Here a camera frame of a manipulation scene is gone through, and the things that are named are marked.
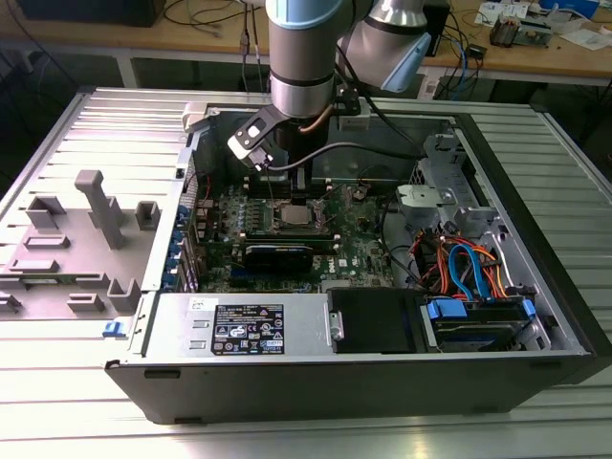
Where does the silver CPU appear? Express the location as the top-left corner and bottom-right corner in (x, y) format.
(279, 208), (311, 229)

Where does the CPU socket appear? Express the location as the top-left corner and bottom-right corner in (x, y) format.
(273, 198), (331, 235)

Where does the green motherboard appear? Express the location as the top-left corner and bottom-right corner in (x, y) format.
(190, 179), (398, 293)

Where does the perforated metal fan grille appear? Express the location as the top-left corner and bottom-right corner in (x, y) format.
(183, 155), (200, 209)

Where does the black graphics card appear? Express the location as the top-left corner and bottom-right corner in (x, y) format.
(243, 244), (316, 274)

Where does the silver metal drive cage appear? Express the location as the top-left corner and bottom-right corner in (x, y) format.
(395, 133), (503, 233)

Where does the tall black box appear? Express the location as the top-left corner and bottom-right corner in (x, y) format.
(423, 0), (451, 57)

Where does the wooden desk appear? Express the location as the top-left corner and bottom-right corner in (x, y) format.
(0, 0), (612, 90)

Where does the silver power supply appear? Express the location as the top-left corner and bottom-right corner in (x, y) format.
(142, 292), (332, 359)

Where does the copper coil transformer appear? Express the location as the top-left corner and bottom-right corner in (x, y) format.
(490, 12), (520, 48)

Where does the white printed paper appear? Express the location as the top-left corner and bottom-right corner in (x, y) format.
(475, 1), (531, 26)

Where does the black monitor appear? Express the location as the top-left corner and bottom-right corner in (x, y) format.
(18, 0), (166, 28)

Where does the grey parts rack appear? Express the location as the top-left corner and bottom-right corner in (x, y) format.
(0, 169), (162, 321)

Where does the black grey PC case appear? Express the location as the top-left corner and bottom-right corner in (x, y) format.
(104, 98), (612, 426)

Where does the green circuit board device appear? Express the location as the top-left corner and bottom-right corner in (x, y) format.
(518, 18), (565, 49)

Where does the hard disk in blue carrier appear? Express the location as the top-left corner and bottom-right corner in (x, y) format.
(419, 295), (539, 354)

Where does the green RAM stick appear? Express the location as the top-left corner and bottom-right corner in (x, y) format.
(21, 275), (104, 288)

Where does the white paper sheet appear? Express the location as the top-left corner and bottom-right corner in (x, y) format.
(558, 27), (612, 52)

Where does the black camera cable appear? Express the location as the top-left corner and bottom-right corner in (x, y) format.
(265, 93), (431, 171)

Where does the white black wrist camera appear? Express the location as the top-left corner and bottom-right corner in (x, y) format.
(227, 105), (274, 172)

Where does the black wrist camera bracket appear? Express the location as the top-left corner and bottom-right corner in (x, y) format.
(334, 84), (372, 131)

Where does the thin red wire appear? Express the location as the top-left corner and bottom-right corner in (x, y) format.
(185, 171), (214, 205)

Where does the blue wire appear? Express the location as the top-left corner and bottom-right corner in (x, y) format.
(448, 242), (498, 303)

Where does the orange wire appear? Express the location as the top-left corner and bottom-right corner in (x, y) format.
(420, 233), (513, 300)

